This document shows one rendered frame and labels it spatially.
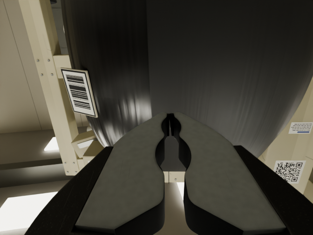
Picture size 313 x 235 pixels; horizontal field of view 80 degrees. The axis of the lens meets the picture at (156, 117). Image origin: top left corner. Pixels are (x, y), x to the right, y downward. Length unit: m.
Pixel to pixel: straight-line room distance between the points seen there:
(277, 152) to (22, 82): 6.20
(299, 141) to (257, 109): 0.35
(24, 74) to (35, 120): 1.34
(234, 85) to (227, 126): 0.05
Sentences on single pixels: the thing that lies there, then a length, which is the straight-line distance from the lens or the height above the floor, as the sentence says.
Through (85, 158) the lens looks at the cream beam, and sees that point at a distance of 0.89.
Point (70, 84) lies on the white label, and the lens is 0.25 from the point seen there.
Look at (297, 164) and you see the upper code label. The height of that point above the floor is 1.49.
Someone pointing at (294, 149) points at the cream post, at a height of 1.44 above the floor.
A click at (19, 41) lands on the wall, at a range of 6.19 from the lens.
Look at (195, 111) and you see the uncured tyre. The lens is 0.22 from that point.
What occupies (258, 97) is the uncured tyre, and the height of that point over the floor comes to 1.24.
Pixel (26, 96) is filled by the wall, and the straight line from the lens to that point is 6.45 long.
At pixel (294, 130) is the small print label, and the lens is 0.56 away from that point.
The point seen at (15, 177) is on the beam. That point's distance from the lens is 4.46.
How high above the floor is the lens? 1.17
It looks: 23 degrees up
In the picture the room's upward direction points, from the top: 178 degrees clockwise
